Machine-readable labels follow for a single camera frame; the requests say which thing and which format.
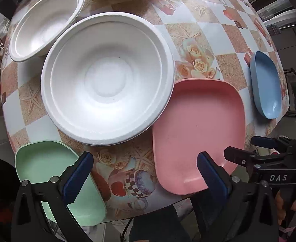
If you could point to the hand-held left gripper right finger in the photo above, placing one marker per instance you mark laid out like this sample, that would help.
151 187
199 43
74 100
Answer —
211 174

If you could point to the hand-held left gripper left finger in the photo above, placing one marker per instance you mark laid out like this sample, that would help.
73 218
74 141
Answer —
80 174

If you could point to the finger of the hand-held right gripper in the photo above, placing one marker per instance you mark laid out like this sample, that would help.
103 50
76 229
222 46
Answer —
238 156
262 141

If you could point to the pink square plate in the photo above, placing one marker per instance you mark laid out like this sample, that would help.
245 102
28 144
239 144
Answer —
196 126

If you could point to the white paper bowl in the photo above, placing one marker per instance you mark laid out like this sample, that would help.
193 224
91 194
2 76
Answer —
42 27
107 80

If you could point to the green square plate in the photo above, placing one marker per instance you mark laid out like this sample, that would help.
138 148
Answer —
42 161

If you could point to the blue square plate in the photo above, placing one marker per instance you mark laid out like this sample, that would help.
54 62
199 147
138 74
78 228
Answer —
266 85

